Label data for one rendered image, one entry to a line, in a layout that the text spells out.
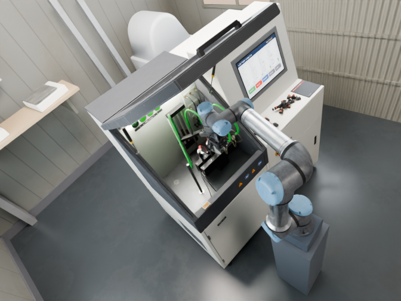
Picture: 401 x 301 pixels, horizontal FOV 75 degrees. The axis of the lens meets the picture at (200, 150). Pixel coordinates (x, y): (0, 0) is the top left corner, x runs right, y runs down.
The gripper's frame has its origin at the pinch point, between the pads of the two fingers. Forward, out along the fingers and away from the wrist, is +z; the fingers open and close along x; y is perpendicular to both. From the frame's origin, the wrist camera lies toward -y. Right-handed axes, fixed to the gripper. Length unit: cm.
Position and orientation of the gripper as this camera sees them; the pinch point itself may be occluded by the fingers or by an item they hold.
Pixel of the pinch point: (217, 151)
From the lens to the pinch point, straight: 149.5
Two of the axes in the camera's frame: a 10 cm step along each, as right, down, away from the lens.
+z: 2.7, 6.3, 7.2
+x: 7.0, -6.5, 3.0
